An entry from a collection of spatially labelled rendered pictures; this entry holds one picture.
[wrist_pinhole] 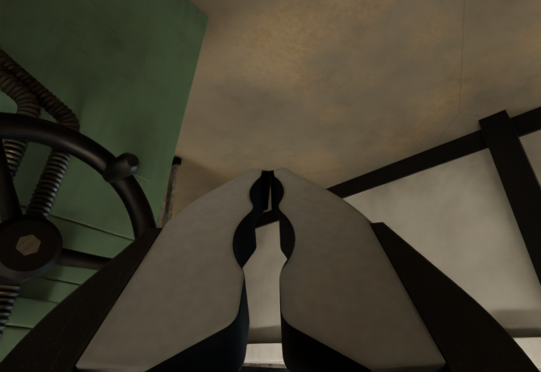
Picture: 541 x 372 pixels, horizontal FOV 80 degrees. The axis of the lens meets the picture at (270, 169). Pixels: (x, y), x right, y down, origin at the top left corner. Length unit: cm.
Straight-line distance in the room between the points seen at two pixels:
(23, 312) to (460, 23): 119
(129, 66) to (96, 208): 32
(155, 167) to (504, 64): 114
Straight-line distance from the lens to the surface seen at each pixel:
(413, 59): 123
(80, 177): 64
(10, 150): 49
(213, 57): 119
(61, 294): 60
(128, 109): 73
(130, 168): 39
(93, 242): 62
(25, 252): 38
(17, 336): 48
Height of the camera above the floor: 90
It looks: 32 degrees down
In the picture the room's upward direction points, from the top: 177 degrees counter-clockwise
